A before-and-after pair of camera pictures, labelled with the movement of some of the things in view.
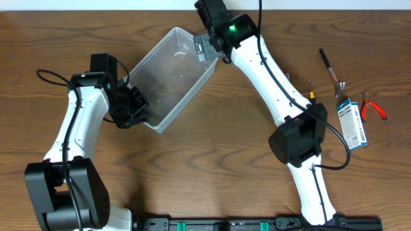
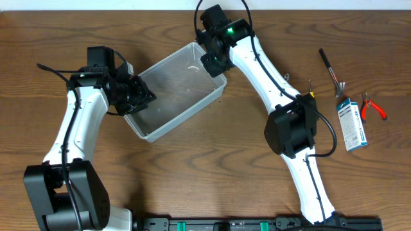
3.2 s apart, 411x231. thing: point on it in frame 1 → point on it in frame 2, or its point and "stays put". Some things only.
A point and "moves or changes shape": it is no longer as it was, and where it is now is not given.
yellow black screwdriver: (312, 100) stays put
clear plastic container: (171, 77) moves or changes shape
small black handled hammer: (341, 85) stays put
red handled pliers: (366, 101) stays put
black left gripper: (139, 110) → (140, 95)
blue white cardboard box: (352, 124) stays put
